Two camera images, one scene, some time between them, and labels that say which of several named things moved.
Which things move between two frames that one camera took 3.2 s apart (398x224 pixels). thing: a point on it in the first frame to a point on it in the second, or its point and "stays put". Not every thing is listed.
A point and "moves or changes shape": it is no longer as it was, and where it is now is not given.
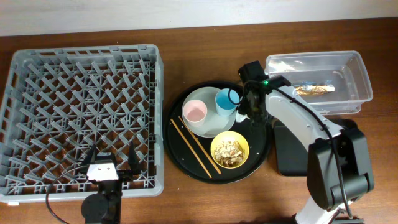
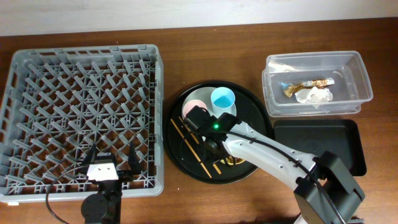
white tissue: (239, 117) to (314, 95)
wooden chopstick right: (199, 146) stays put
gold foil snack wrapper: (314, 89) moves or changes shape
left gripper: (123, 174) stays put
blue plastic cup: (226, 101) moves or changes shape
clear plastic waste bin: (334, 82) stays put
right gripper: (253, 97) to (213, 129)
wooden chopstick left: (191, 149) stays put
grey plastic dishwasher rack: (56, 102) stays put
